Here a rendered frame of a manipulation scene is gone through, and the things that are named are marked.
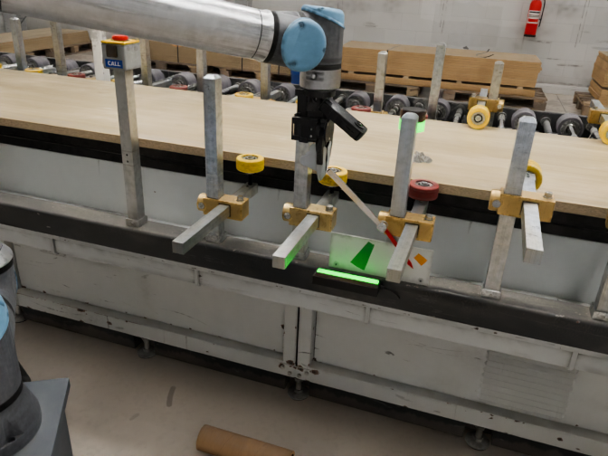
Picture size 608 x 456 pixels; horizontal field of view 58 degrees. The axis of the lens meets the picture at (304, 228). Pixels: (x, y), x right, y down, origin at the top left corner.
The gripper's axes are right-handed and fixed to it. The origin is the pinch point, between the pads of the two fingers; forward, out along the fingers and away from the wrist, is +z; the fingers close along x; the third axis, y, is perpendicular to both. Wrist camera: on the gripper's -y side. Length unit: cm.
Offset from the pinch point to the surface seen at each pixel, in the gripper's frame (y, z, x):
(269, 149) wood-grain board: 27.3, 6.9, -33.9
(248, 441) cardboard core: 18, 89, 2
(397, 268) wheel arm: -21.9, 10.9, 17.7
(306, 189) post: 6.1, 6.7, -6.3
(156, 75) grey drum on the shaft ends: 144, 14, -155
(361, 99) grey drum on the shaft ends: 26, 14, -153
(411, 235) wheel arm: -22.1, 10.9, 0.9
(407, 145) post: -17.8, -8.1, -6.3
